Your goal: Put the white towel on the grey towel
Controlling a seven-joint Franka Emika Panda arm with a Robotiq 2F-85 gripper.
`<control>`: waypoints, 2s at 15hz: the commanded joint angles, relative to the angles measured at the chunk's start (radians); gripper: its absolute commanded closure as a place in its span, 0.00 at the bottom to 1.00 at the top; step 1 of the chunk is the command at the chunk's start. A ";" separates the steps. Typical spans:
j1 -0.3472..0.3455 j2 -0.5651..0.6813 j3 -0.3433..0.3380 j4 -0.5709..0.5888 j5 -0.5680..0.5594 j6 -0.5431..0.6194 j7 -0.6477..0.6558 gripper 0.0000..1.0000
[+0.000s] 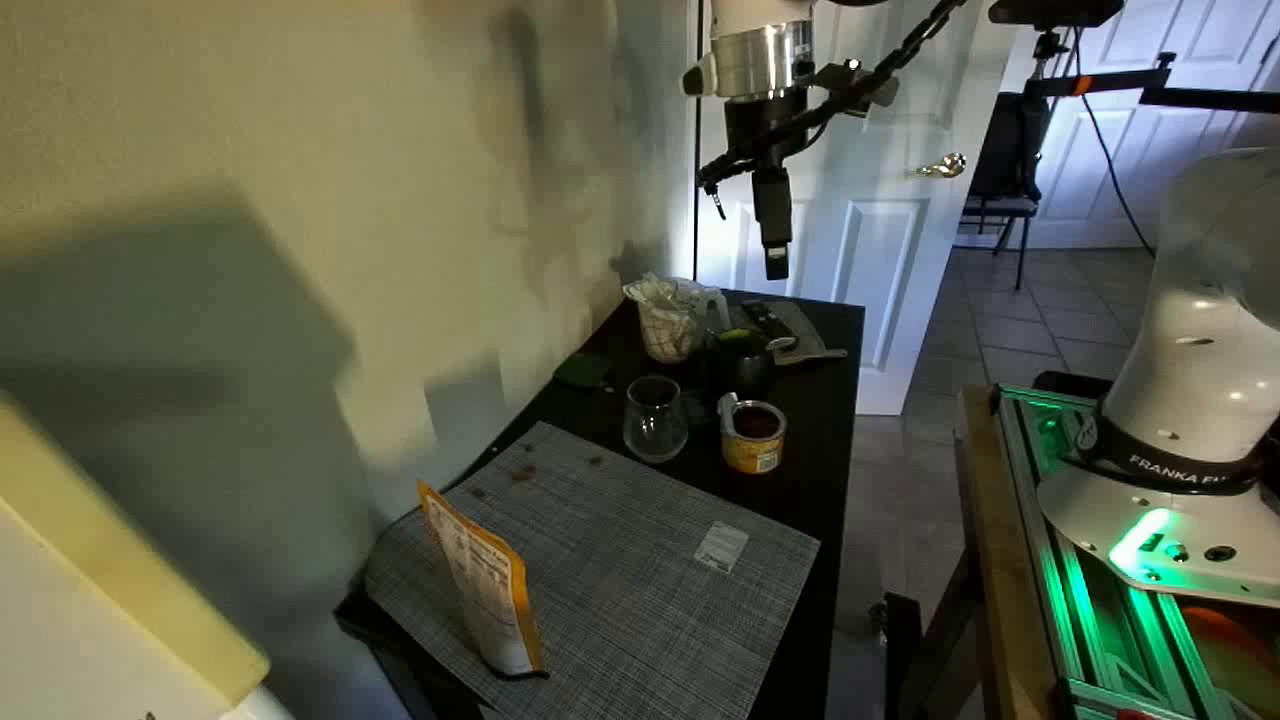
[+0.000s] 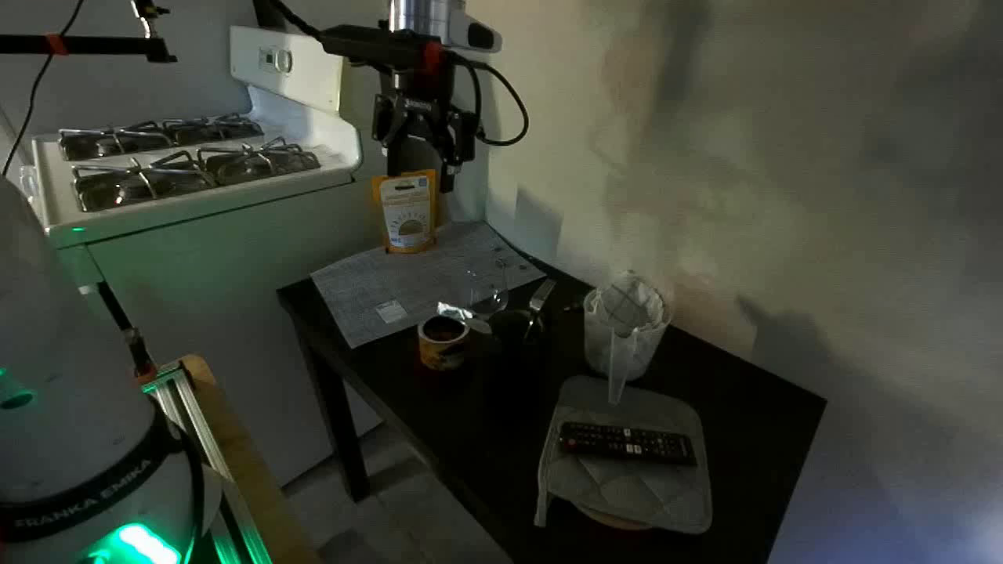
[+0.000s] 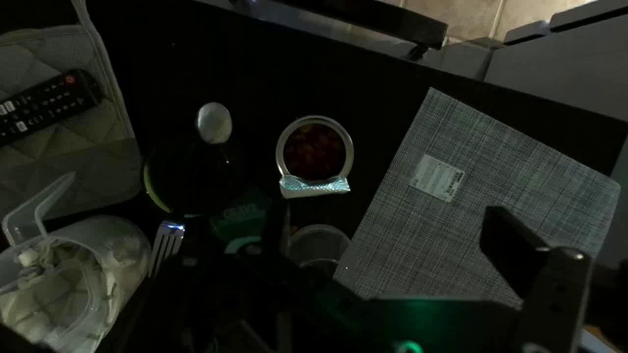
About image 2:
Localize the grey woven placemat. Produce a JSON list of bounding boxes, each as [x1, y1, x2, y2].
[[308, 217, 549, 351]]

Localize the grey quilted pot holder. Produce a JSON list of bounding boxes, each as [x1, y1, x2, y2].
[[534, 374, 713, 536]]

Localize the orange food pouch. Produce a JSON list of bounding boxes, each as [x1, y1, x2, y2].
[[367, 170, 446, 256]]

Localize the wooden robot mounting stand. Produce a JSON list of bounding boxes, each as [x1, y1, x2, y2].
[[141, 351, 318, 564]]

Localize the black remote control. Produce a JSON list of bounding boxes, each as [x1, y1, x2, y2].
[[555, 418, 700, 469]]

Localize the white stove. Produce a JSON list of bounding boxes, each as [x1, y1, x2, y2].
[[28, 26, 386, 485]]

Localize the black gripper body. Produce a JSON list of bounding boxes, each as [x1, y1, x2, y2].
[[368, 68, 478, 179]]

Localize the clear drinking glass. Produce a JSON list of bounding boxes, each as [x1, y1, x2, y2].
[[482, 280, 557, 370]]

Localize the black hanging cable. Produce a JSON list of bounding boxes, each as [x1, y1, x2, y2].
[[0, 0, 88, 183]]

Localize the yellow open can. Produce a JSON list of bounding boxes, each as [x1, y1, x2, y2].
[[412, 298, 495, 374]]

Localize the black stove burner grate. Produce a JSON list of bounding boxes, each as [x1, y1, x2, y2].
[[73, 139, 321, 214], [55, 109, 267, 162]]

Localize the black table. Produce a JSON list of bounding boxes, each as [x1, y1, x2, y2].
[[277, 244, 826, 564]]

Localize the black camera boom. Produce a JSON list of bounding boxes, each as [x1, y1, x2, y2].
[[0, 0, 177, 66]]

